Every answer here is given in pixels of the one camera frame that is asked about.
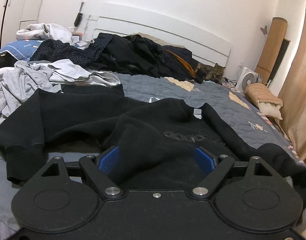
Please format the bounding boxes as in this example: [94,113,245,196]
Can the white desk fan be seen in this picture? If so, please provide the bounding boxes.
[236,67,263,90]

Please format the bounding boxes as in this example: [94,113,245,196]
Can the blue quilted pillow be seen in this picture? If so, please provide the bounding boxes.
[0,39,47,62]

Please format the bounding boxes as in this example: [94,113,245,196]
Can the white wardrobe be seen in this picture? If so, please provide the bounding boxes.
[0,0,49,45]

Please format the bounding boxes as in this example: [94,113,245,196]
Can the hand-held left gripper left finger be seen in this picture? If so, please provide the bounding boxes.
[39,145,124,199]

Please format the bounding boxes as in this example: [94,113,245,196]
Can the beige curtain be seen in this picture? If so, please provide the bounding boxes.
[277,0,306,165]

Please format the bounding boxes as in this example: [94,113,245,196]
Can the black lamp pole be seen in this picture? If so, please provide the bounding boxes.
[0,0,17,53]

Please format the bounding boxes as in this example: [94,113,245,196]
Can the black framed board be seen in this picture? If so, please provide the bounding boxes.
[268,39,291,88]

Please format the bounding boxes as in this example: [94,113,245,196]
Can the grey quilted fish-print bedspread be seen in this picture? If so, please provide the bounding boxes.
[0,71,306,230]

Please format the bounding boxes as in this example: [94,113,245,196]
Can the white hoodie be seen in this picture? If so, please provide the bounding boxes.
[16,23,74,43]

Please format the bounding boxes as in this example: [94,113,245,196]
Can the white headboard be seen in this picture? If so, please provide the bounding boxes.
[94,3,231,67]

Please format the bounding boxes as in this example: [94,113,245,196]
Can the rolled tan mat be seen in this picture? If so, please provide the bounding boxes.
[254,17,288,80]

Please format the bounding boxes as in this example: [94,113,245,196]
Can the light grey garment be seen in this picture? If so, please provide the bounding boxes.
[0,60,63,119]

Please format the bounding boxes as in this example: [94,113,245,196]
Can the navy dotted garment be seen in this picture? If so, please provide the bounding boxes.
[29,32,113,68]

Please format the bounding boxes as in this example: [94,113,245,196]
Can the beige quilted cushion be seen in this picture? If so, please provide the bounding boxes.
[244,83,283,120]

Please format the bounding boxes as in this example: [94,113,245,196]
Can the black sweatshirt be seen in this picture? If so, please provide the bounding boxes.
[0,84,306,207]

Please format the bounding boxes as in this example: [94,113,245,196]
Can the black hairbrush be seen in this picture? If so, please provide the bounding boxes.
[73,12,84,28]

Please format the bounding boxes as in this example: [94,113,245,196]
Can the tabby cat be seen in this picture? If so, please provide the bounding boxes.
[194,62,227,85]

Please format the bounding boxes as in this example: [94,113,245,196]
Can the beige cloth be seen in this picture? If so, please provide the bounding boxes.
[129,32,168,47]

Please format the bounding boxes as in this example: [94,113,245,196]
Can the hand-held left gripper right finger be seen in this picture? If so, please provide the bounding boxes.
[190,146,277,199]

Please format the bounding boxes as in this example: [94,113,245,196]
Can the white garment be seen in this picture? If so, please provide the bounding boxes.
[46,59,122,88]

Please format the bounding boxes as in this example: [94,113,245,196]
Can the orange strap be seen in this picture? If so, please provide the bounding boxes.
[165,49,196,77]

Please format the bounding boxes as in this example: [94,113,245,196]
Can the pile of dark clothes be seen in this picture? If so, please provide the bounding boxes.
[93,34,201,82]

